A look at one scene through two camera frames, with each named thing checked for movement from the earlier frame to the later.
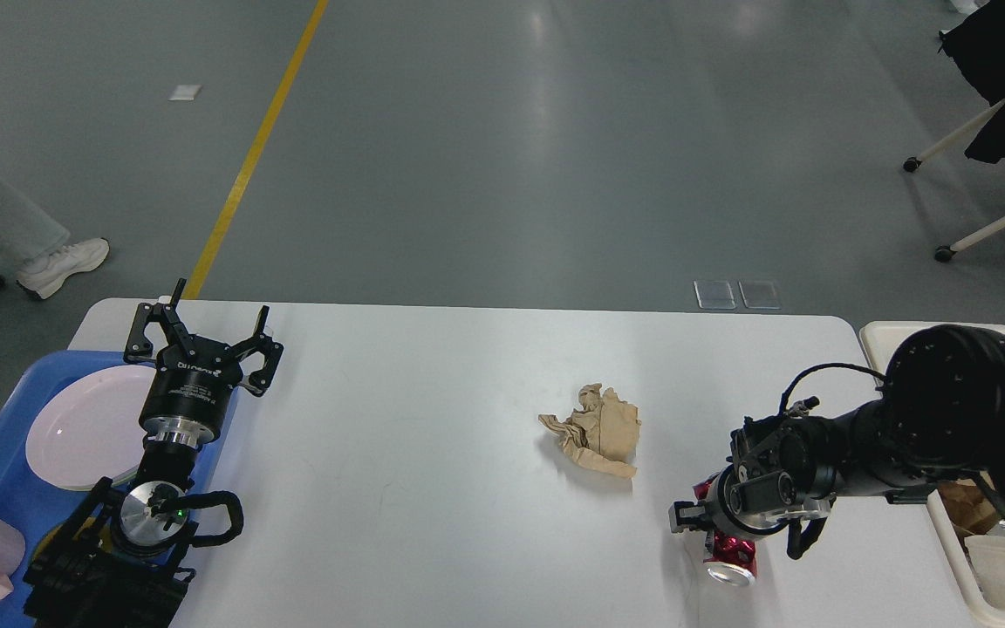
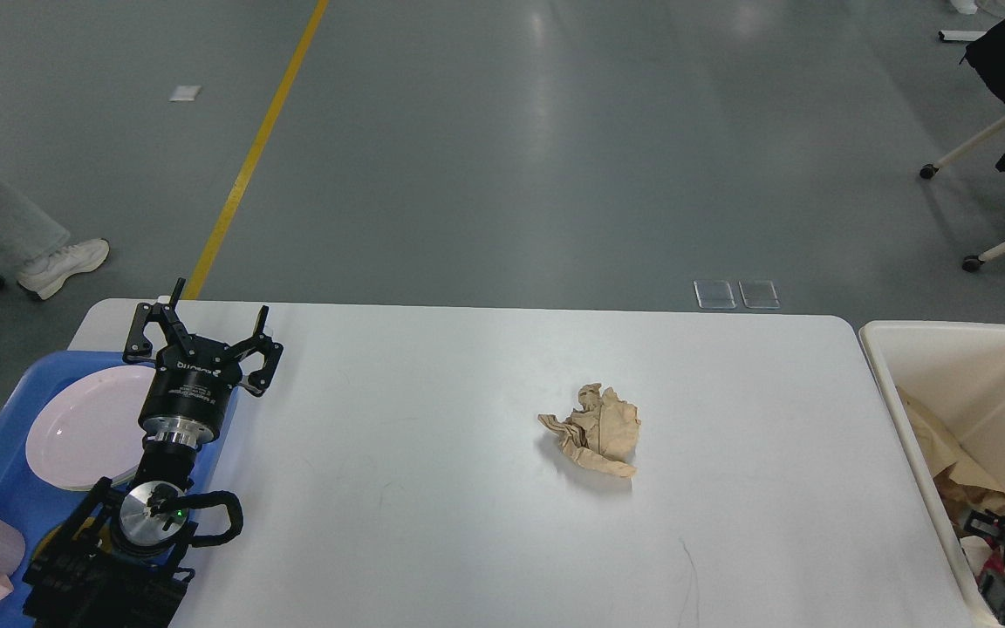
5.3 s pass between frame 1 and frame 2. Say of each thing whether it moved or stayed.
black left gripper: stayed
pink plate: stayed
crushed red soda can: moved
